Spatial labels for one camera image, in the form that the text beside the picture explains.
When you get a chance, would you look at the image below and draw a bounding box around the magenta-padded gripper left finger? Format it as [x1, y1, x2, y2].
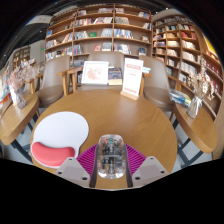
[54, 143, 100, 188]

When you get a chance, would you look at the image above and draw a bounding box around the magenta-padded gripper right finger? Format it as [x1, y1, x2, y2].
[124, 143, 169, 188]

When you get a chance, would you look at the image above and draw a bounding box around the transparent computer mouse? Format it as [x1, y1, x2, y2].
[96, 133, 127, 180]

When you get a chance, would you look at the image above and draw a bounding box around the white mouse pad red rest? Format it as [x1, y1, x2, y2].
[30, 111, 90, 169]

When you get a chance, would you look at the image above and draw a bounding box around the wooden side table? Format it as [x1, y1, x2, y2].
[0, 92, 40, 164]
[172, 103, 218, 168]

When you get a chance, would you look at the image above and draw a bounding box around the stack of books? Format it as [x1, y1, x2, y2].
[169, 88, 193, 108]

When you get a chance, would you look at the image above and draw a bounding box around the white sign on wooden stand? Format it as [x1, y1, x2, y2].
[120, 57, 145, 101]

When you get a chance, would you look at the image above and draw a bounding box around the small white sign card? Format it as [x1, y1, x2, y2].
[9, 84, 18, 106]

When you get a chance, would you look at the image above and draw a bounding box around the dark upright book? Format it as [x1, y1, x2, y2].
[107, 67, 124, 86]

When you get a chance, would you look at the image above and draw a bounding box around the white framed red picture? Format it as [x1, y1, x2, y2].
[80, 60, 110, 86]

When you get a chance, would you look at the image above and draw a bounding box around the orange book display stand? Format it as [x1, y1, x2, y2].
[0, 66, 13, 111]

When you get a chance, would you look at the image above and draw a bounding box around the small distant bookshelf unit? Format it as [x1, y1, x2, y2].
[12, 45, 32, 69]

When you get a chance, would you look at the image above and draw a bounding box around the curved wooden bookshelf unit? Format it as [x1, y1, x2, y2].
[151, 13, 224, 128]

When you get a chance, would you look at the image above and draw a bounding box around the large wooden bookshelf unit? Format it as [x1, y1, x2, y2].
[44, 3, 153, 68]

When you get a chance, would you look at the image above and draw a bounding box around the white hanging ceiling panel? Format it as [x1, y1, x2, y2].
[26, 14, 53, 26]

